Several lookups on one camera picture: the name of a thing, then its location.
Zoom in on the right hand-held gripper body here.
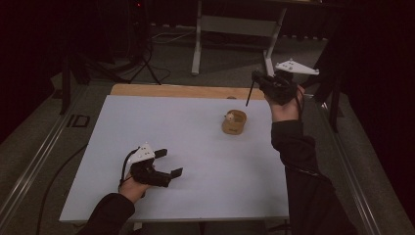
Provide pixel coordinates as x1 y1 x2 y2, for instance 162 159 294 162
258 58 320 106

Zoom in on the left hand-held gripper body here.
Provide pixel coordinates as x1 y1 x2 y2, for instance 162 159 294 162
125 142 173 189

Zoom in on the thin black makeup brush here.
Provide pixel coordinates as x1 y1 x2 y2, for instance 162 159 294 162
245 79 256 108

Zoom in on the person's left hand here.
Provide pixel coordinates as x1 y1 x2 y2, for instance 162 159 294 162
118 175 153 205

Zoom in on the black metal stand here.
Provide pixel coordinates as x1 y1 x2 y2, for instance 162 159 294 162
311 32 345 133
59 48 86 116

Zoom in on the black rectangular floor plate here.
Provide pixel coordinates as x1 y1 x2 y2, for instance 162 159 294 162
66 114 91 129

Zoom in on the black tripod stand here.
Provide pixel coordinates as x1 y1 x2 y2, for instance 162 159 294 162
112 0 163 86

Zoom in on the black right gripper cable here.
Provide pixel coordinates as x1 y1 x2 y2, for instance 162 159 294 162
293 85 305 119

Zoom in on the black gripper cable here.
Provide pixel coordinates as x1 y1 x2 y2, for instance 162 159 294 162
117 148 141 192
293 85 305 119

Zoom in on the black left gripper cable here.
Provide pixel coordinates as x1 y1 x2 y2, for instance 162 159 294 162
117 148 141 192

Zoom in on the grey metal desk frame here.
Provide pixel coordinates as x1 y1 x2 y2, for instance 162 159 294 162
191 0 289 77

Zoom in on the white floor cable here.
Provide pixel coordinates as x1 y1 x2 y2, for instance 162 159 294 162
149 23 198 45

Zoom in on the black floor cable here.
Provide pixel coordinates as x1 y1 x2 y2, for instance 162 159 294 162
34 143 90 235

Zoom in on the metal floor rail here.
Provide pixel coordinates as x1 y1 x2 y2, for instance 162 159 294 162
0 85 90 226
319 101 382 235

